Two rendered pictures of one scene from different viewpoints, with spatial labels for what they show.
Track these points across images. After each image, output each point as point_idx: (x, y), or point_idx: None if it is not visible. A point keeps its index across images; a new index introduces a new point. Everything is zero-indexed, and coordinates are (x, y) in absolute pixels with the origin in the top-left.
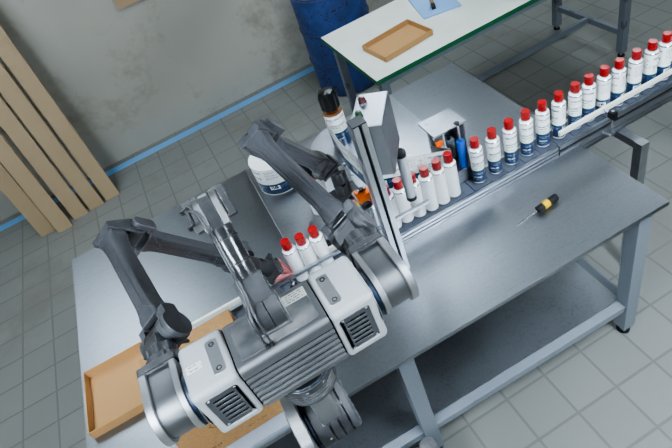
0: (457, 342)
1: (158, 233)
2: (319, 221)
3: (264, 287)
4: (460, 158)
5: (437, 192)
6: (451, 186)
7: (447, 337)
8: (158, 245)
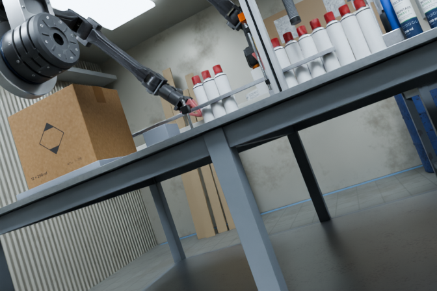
0: (400, 279)
1: (103, 35)
2: None
3: None
4: (388, 17)
5: (350, 44)
6: (369, 38)
7: (259, 107)
8: (97, 38)
